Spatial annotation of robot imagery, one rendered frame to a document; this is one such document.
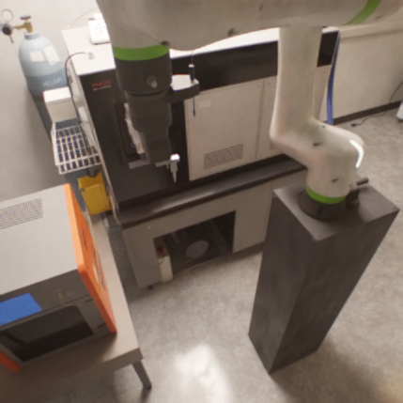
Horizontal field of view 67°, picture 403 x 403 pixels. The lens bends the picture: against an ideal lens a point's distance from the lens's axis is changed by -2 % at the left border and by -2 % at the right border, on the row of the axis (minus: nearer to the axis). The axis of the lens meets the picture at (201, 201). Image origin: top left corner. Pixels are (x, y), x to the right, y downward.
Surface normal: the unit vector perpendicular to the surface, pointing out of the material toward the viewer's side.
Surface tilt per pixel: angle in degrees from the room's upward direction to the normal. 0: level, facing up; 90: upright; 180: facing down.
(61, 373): 0
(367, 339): 0
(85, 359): 0
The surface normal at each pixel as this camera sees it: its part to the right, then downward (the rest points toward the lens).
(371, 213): -0.03, -0.73
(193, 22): 0.21, 0.78
